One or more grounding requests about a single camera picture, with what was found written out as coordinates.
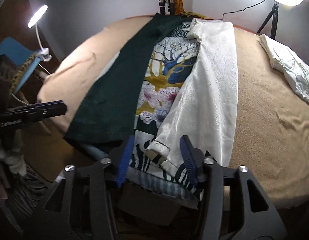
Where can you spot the white button shirt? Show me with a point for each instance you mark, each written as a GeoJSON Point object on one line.
{"type": "Point", "coordinates": [286, 61]}

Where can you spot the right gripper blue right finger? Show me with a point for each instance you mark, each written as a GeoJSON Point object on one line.
{"type": "Point", "coordinates": [190, 157]}

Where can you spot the leopard print cloth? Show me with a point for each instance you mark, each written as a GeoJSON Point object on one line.
{"type": "Point", "coordinates": [22, 74]}

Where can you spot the beige blanket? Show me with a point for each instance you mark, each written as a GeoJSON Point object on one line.
{"type": "Point", "coordinates": [272, 129]}

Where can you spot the left hand in glove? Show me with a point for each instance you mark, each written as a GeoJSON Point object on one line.
{"type": "Point", "coordinates": [11, 161]}

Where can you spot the green and white patterned shirt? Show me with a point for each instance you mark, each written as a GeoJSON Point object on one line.
{"type": "Point", "coordinates": [177, 76]}

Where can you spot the blue chair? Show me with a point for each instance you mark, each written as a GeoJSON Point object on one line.
{"type": "Point", "coordinates": [17, 53]}

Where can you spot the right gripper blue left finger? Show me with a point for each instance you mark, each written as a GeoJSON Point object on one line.
{"type": "Point", "coordinates": [123, 163]}

